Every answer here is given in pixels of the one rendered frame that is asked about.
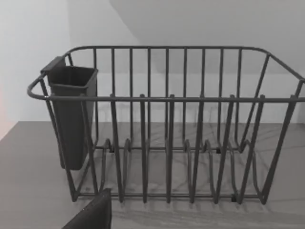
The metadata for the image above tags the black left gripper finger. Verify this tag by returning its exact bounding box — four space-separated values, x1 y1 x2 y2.
61 187 112 229

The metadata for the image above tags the dark grey cutlery holder cup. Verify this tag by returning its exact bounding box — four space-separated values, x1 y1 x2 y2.
40 56 99 171

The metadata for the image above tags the dark grey wire dish rack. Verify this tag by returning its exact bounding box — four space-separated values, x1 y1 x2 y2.
27 45 305 205

